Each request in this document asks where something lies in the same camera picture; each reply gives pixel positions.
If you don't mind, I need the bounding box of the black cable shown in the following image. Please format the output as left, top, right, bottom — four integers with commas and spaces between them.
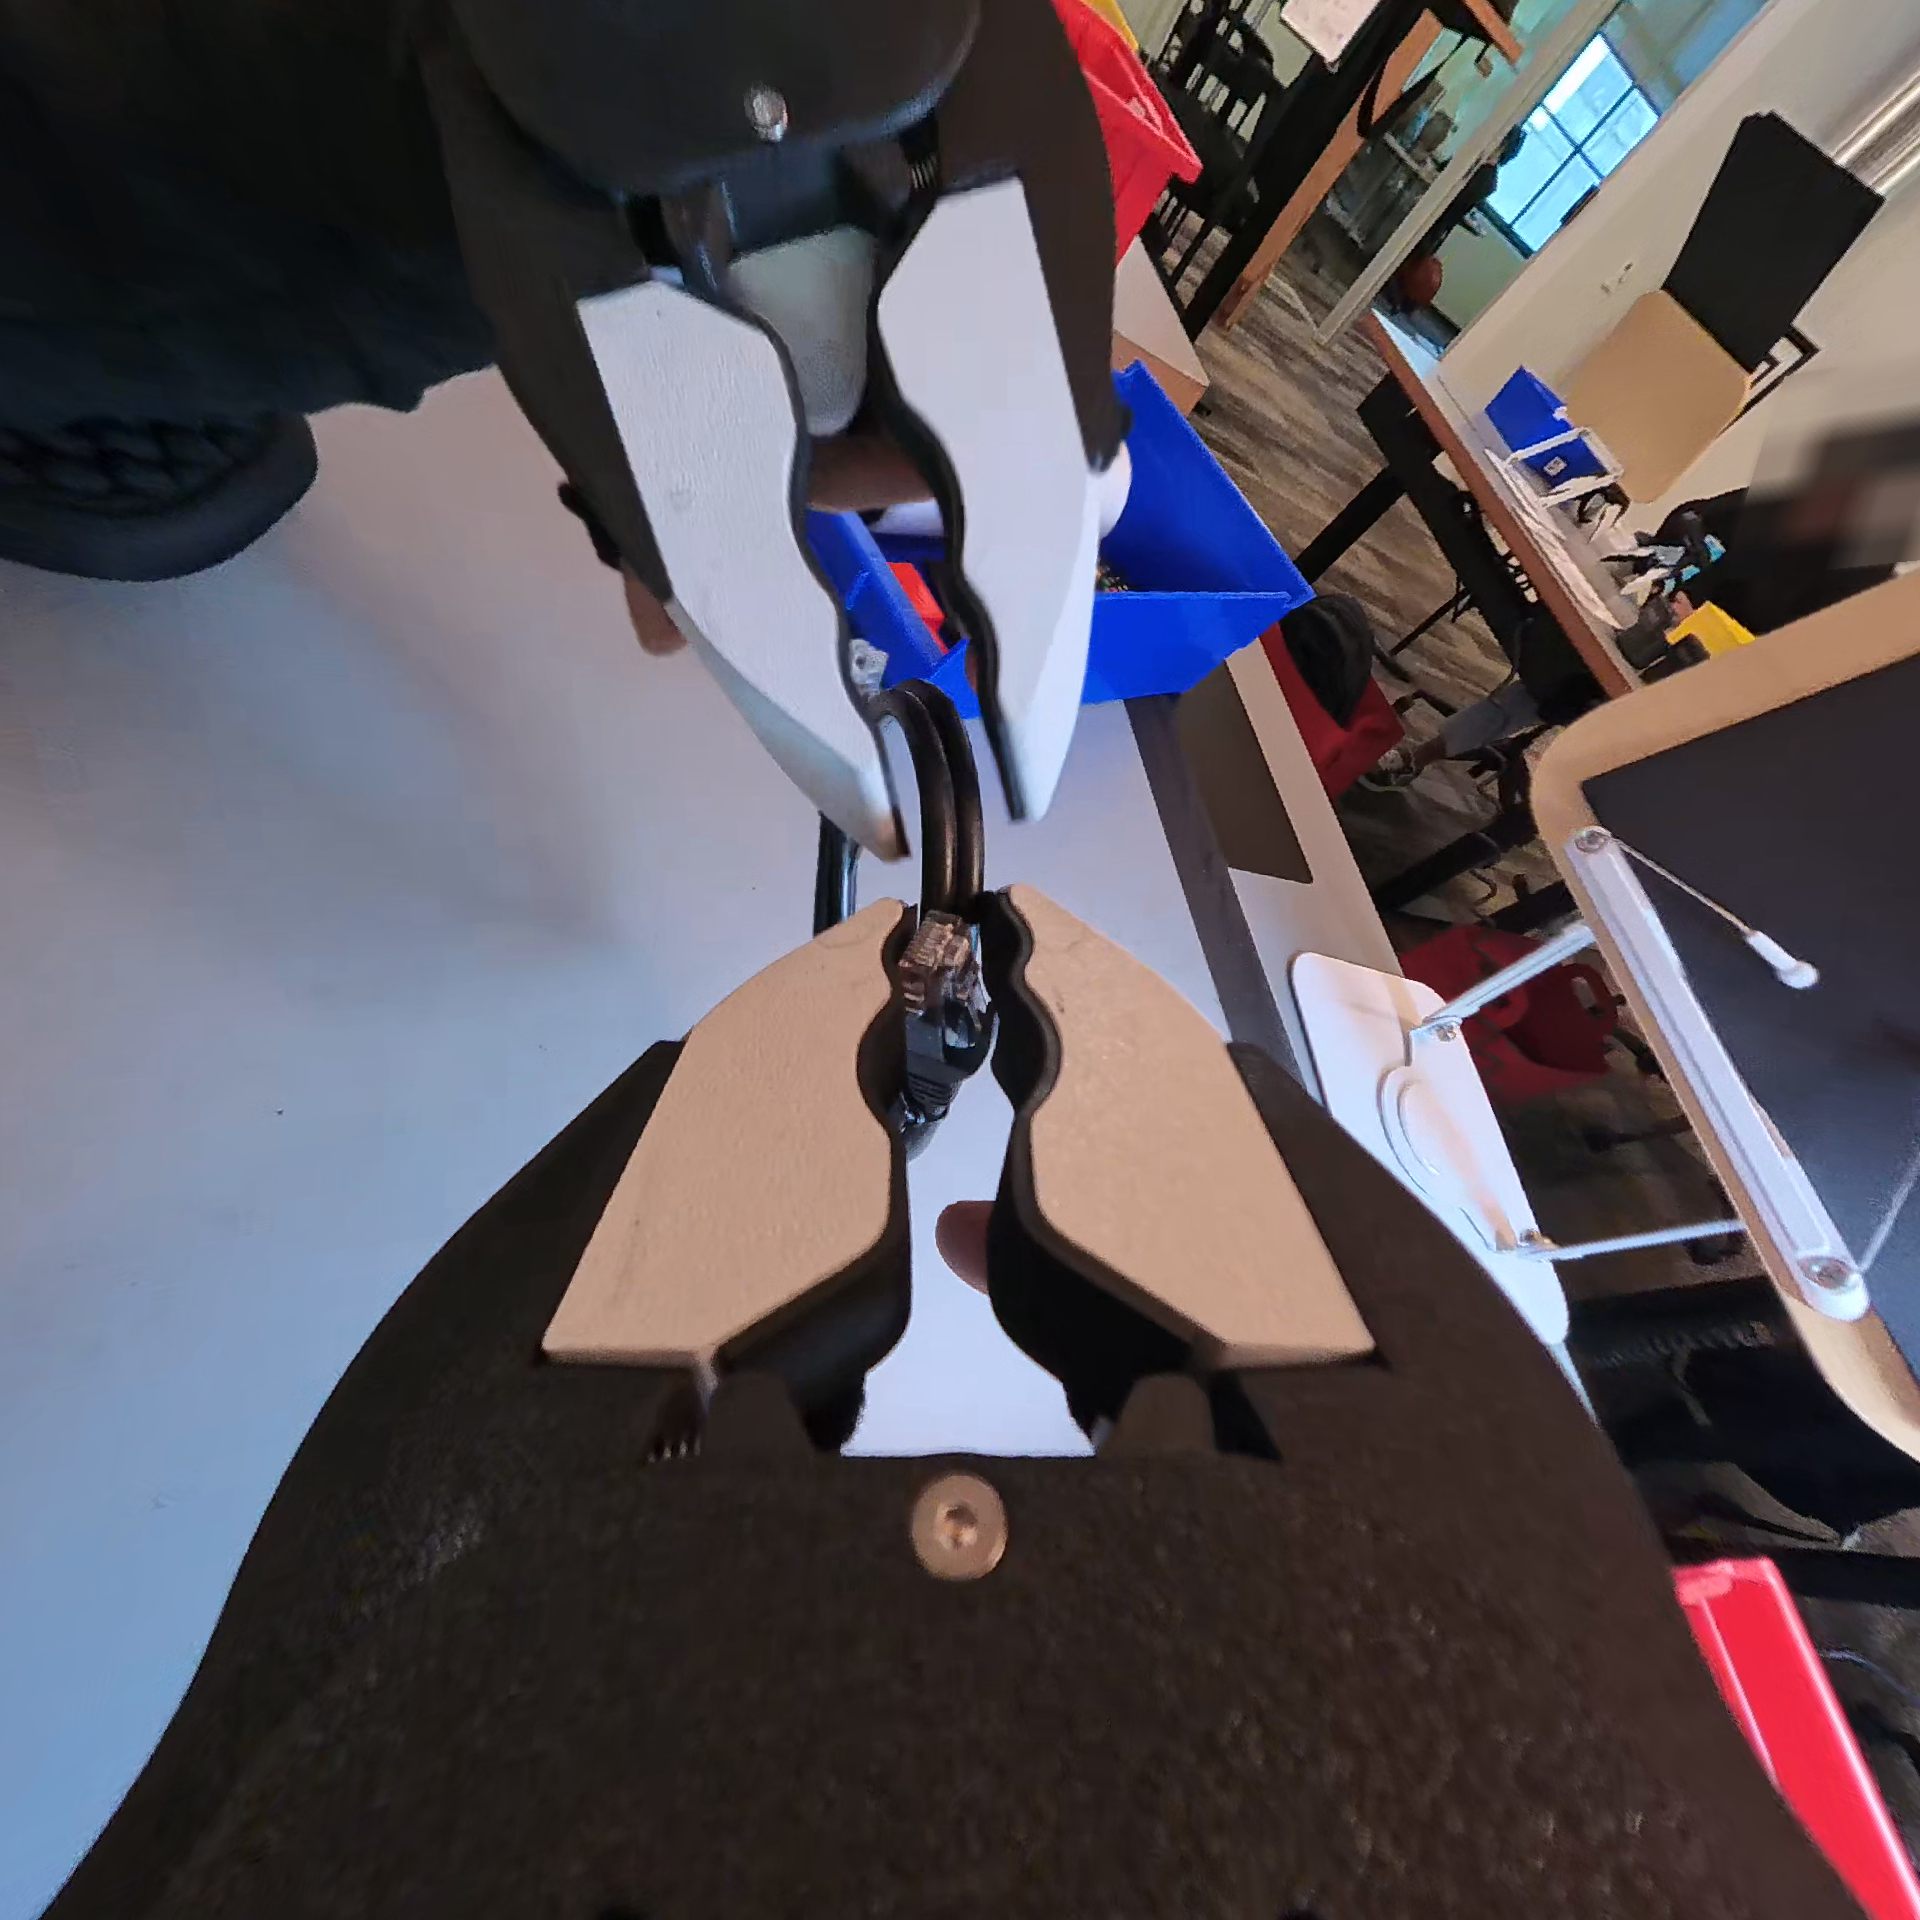
813, 682, 999, 1157

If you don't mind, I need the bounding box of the person's left forearm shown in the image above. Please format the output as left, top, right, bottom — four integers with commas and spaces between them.
0, 0, 495, 423

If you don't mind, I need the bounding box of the person's left hand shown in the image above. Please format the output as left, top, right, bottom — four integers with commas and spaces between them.
806, 423, 942, 514

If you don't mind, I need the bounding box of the wooden post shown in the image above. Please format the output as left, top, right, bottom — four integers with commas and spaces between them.
1211, 0, 1523, 331

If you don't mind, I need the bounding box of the black board with wooden back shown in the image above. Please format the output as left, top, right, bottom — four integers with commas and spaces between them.
1558, 111, 1887, 506

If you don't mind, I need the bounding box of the wooden desk with black legs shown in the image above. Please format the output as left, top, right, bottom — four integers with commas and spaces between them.
1358, 306, 1682, 707

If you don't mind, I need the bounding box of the red plastic bin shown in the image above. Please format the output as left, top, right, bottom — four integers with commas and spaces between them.
1671, 1556, 1920, 1920

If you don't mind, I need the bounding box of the long red ribbed bin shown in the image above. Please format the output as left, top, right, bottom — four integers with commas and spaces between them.
1049, 0, 1205, 266

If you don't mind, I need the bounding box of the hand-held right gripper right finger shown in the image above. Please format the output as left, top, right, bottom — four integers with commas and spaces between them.
983, 883, 1375, 1434

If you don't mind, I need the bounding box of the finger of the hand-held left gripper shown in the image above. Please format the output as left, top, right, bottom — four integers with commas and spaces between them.
872, 183, 1113, 826
573, 277, 911, 865

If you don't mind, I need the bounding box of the red plastic basket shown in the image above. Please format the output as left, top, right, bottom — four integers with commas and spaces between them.
1401, 921, 1625, 1086

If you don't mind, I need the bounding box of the blue plastic bin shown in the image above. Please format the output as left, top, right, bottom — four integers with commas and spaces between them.
1486, 367, 1623, 497
801, 359, 1314, 723

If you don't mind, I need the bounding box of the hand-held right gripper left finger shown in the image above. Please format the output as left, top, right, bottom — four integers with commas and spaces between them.
539, 900, 917, 1397

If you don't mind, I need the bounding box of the black board on white stand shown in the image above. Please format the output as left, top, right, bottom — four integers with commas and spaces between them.
1289, 569, 1920, 1466

